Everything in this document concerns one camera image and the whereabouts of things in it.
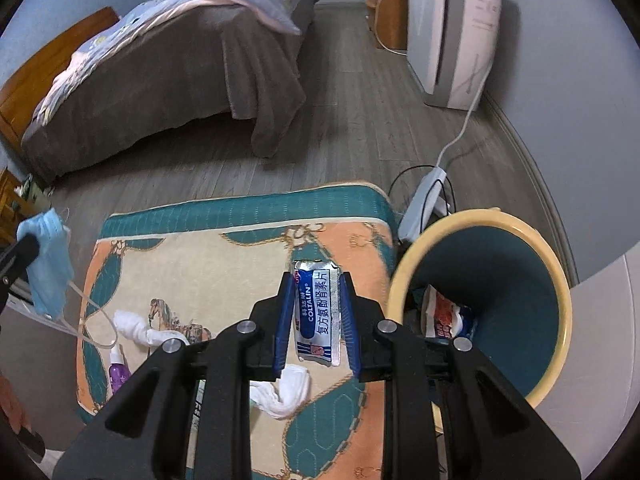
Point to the bed with brown cover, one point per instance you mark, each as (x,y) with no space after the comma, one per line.
(175,75)

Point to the yellow-rimmed teal bin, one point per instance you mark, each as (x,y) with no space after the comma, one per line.
(500,285)

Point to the wooden headboard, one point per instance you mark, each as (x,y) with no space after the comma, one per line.
(40,75)

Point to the wooden cabinet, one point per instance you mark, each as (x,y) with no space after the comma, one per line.
(395,10)

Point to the small purple bottle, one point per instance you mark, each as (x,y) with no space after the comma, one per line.
(119,375)

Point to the wooden nightstand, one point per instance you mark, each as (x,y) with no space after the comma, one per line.
(15,210)

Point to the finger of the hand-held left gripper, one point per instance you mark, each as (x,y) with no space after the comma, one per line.
(20,255)

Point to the white air purifier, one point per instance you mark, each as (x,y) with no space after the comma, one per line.
(460,35)

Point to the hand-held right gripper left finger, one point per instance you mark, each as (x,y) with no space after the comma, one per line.
(285,330)

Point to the white tissue wad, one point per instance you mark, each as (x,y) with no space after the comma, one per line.
(290,390)
(135,327)

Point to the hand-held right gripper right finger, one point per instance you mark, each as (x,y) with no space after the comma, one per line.
(348,330)

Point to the blue wet wipes packet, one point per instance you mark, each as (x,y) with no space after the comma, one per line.
(445,315)

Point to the foil medicine sachet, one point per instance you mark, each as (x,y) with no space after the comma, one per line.
(315,310)

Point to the blue face mask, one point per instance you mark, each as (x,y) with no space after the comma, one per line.
(47,260)

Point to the printed floor mat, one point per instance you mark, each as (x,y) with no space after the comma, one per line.
(200,270)

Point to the white furniture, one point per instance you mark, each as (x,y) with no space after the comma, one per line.
(590,360)

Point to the white green medicine box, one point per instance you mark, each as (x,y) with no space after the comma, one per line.
(198,410)

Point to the white power strip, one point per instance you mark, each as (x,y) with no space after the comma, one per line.
(420,205)

